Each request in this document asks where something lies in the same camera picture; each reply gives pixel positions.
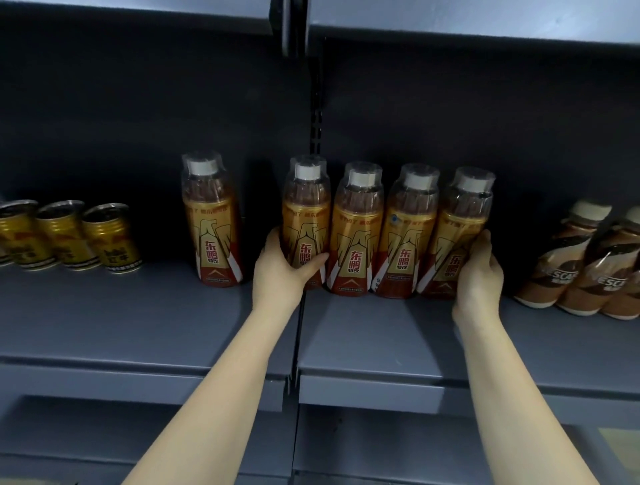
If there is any person's left forearm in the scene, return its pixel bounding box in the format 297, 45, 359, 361
122, 304, 302, 485

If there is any dark grey metal shelf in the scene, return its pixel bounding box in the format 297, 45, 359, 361
0, 0, 640, 485

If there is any person's right hand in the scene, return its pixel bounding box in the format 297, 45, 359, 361
451, 229, 505, 330

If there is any person's left hand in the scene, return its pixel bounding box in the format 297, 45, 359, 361
251, 225, 331, 316

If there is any person's right forearm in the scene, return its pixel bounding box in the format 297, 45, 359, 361
452, 314, 601, 485

